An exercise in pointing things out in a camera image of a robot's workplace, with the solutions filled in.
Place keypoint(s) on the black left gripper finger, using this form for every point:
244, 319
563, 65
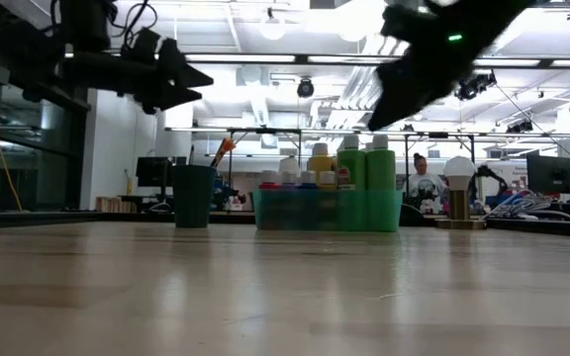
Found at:
176, 98
181, 71

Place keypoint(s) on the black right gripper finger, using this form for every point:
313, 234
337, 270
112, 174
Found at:
404, 94
406, 22

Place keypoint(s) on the orange fan-tip paintbrush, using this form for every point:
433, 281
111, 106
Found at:
223, 151

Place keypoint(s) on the large yellow paint bottle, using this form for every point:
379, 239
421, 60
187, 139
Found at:
320, 163

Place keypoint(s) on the small yellow paint bottle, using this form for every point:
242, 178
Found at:
327, 179

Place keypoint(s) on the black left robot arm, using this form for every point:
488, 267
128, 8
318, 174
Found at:
18, 44

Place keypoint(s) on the small black monitor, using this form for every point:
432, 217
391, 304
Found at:
154, 171

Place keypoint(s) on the person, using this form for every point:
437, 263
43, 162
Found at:
423, 185

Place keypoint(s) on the white globe brass lamp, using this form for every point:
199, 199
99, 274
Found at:
459, 170

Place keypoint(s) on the dark green plastic cup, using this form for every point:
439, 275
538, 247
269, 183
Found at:
193, 198

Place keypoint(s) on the wooden block stack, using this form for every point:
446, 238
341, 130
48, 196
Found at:
114, 204

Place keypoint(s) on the translucent teal plastic bin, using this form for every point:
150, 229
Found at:
285, 210

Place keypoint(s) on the black computer monitor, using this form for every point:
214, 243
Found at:
552, 173

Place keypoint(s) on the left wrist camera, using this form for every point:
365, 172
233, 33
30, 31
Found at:
141, 44

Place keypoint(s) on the black overhead camera rig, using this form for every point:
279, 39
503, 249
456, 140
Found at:
473, 86

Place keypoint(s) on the black dome ceiling camera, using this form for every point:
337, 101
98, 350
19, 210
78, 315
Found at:
306, 89

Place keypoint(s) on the black overhead frame bar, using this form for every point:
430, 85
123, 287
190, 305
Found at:
301, 59

